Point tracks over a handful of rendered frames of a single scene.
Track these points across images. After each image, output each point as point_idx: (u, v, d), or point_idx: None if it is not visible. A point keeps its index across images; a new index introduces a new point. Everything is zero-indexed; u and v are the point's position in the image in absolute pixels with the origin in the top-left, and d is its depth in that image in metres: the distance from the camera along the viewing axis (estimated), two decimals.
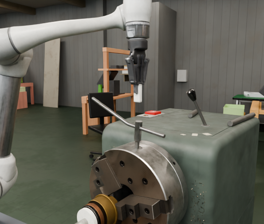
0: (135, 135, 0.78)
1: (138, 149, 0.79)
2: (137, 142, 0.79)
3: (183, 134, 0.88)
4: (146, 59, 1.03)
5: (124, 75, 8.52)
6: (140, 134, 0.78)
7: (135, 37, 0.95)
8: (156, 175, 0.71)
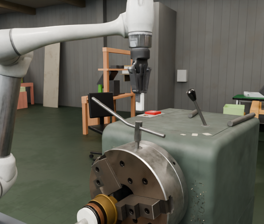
0: (135, 135, 0.78)
1: (138, 149, 0.79)
2: (137, 142, 0.79)
3: (183, 134, 0.88)
4: (148, 68, 1.04)
5: (124, 75, 8.52)
6: (140, 134, 0.78)
7: (137, 47, 0.96)
8: (156, 175, 0.71)
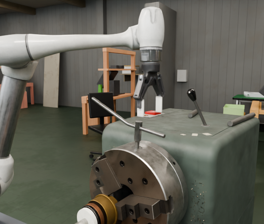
0: (135, 135, 0.78)
1: (138, 149, 0.79)
2: (137, 142, 0.79)
3: (183, 134, 0.88)
4: (159, 75, 1.10)
5: (124, 75, 8.52)
6: (140, 134, 0.78)
7: (148, 61, 1.02)
8: (156, 175, 0.71)
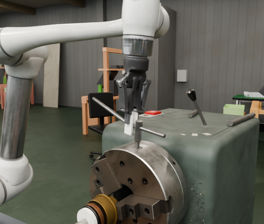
0: (135, 135, 0.78)
1: (138, 149, 0.79)
2: (137, 142, 0.79)
3: (183, 134, 0.88)
4: (147, 80, 0.81)
5: None
6: (140, 134, 0.78)
7: (132, 55, 0.73)
8: (156, 175, 0.71)
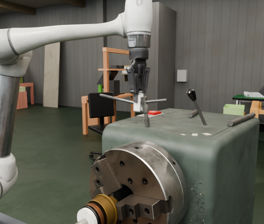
0: (143, 108, 0.99)
1: (138, 149, 0.79)
2: (146, 114, 0.99)
3: (183, 134, 0.88)
4: (147, 67, 1.03)
5: (124, 75, 8.52)
6: (147, 107, 0.99)
7: (135, 47, 0.95)
8: (156, 175, 0.71)
